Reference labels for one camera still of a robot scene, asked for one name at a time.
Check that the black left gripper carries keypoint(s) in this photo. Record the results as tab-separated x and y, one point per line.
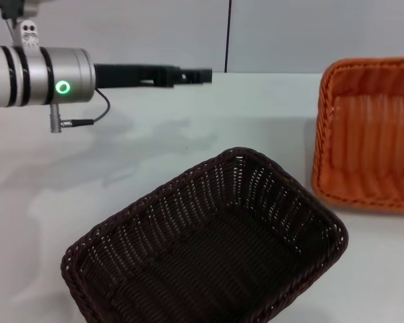
131	75

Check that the orange woven basket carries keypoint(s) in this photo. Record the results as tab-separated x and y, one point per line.
367	141

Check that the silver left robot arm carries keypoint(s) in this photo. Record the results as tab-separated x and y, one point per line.
30	77

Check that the dark brown woven basket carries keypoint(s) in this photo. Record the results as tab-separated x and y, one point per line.
205	242

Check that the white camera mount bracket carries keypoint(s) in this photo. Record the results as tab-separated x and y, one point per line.
29	35

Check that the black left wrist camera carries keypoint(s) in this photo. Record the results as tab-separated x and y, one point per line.
15	6

